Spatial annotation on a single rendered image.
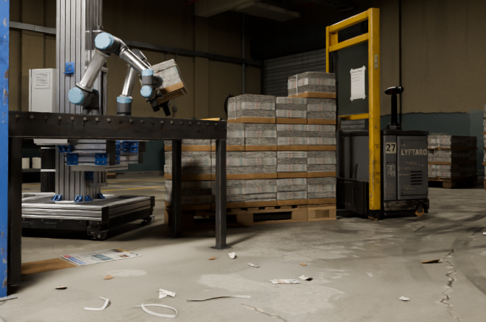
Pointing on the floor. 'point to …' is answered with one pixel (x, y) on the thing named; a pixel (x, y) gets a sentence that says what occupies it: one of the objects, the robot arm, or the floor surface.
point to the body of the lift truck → (393, 167)
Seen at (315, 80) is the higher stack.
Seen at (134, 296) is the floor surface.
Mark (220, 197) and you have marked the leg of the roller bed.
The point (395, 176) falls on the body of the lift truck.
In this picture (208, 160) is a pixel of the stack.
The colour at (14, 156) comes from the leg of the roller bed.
